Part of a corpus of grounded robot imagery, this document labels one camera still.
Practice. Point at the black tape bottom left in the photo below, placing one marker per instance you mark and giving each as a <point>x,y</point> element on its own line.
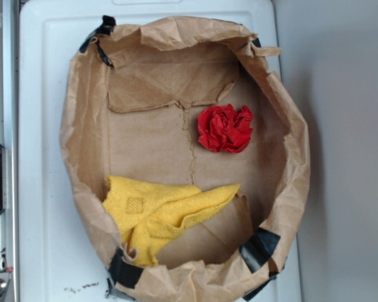
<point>123,273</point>

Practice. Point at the yellow cloth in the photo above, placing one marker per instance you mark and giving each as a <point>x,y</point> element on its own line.
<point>149,216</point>

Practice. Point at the brown paper bag tray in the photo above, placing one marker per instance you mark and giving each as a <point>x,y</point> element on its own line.
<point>138,119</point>

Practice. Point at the black tape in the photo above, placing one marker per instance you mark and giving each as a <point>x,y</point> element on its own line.
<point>123,273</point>
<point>256,42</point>
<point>106,28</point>
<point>259,248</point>

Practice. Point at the black tape top right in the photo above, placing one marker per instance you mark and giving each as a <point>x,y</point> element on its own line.
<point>256,42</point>

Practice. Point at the black tape bottom right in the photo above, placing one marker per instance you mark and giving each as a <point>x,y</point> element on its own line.
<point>259,248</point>

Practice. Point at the crumpled red paper ball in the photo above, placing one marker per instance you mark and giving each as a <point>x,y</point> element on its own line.
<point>223,129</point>

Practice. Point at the black tape top left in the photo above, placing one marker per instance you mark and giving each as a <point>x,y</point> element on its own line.
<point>106,28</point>

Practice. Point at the white plastic lid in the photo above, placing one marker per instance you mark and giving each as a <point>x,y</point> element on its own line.
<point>57,261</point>

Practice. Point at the metal frame rail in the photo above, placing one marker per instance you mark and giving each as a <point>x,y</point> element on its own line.
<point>9,256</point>

